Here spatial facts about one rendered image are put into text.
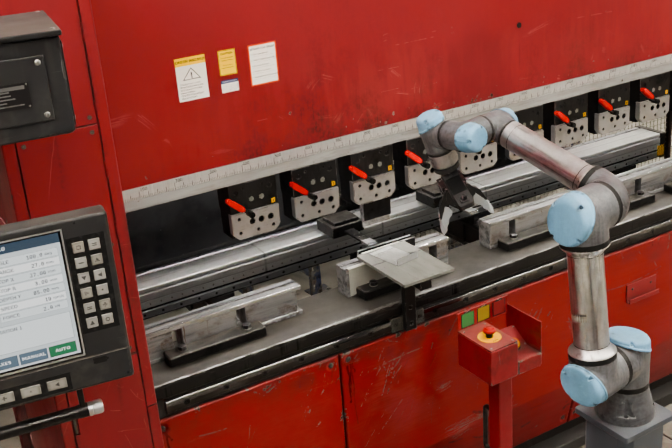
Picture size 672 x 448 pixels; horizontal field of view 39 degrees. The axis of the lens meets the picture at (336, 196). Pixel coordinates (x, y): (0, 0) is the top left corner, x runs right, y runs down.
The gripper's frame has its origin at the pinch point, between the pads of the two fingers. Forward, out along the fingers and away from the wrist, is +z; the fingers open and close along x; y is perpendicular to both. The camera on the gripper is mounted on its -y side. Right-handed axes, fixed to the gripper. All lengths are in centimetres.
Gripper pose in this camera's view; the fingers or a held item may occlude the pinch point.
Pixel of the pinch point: (469, 226)
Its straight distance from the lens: 268.4
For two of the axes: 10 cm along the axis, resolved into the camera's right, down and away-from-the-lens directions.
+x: -9.2, 4.0, 0.1
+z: 3.6, 8.1, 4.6
